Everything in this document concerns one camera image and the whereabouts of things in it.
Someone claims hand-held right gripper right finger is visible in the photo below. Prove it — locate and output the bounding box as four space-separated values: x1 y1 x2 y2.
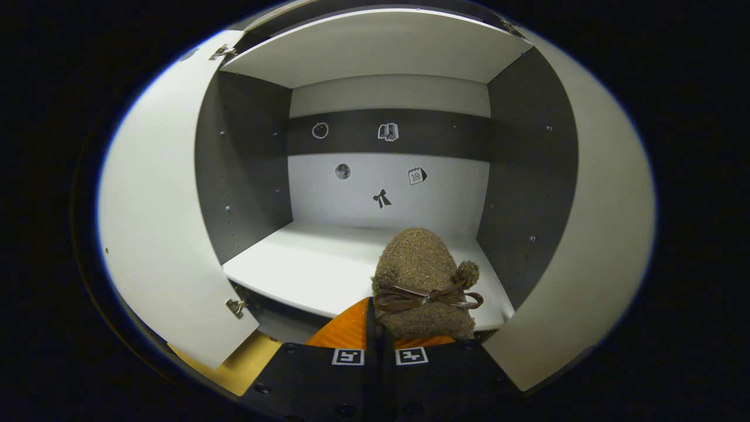
375 328 522 422

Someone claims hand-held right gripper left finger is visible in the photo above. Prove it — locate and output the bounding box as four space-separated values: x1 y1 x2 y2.
241 297 376 422

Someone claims white and grey shoe cabinet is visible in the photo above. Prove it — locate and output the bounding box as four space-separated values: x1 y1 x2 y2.
97 0 657 393

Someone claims brown fuzzy shoe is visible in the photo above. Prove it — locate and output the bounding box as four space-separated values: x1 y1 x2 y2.
371 227 485 342

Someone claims white cabinet door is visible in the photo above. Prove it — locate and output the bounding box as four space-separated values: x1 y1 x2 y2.
97 29 261 371
482 26 657 392

